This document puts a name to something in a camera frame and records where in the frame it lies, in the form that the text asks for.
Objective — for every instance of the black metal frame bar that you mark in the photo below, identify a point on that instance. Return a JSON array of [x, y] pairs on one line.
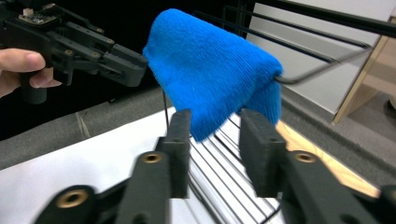
[[342, 17]]

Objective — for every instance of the white cabinet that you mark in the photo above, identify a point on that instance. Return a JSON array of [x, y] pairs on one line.
[[311, 87]]

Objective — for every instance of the light wooden desk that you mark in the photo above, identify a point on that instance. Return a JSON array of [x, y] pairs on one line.
[[373, 77]]

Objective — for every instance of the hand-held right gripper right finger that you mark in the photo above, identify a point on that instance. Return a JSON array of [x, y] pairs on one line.
[[261, 155]]

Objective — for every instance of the white table mat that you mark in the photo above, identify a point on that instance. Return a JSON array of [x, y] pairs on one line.
[[77, 155]]

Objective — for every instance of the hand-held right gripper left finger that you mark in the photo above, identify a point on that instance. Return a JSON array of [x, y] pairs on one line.
[[178, 155]]

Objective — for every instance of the blue towel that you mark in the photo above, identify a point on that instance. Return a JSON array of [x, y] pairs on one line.
[[211, 71]]

